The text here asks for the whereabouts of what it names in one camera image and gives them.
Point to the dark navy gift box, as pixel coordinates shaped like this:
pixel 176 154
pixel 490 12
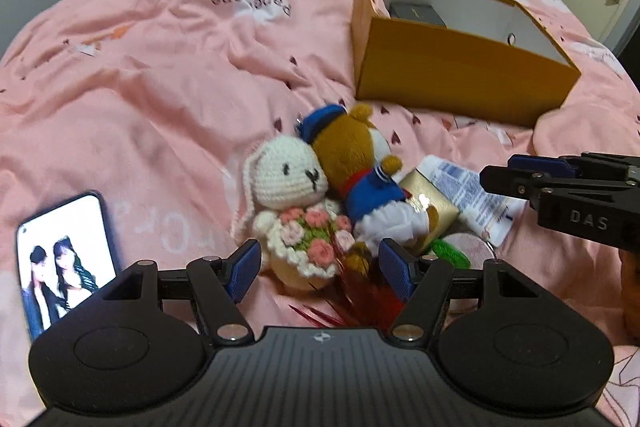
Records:
pixel 420 13

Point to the brown sailor bear plush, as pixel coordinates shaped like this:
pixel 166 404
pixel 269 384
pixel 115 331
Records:
pixel 360 169

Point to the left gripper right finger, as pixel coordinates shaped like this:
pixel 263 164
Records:
pixel 422 286

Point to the right human hand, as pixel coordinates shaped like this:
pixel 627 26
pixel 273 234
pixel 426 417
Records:
pixel 630 292

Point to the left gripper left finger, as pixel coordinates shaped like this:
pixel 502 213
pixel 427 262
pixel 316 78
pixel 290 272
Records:
pixel 218 286

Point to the orange cardboard box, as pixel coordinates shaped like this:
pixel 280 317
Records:
pixel 494 61

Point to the green crochet item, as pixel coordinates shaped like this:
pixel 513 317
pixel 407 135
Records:
pixel 445 251

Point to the gold foil box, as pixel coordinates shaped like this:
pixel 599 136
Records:
pixel 426 197

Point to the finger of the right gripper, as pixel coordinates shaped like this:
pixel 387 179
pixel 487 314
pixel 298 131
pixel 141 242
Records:
pixel 588 166
pixel 533 184

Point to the smartphone with lit screen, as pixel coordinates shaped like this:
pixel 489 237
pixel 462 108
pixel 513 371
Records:
pixel 64 254

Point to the white crochet bunny doll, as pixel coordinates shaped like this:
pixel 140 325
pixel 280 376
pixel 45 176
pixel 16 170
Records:
pixel 302 231

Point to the red feather toy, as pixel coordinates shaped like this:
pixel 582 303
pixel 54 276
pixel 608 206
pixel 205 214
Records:
pixel 360 297

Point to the pink round compact mirror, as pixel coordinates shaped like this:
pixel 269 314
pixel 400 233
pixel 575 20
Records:
pixel 472 251

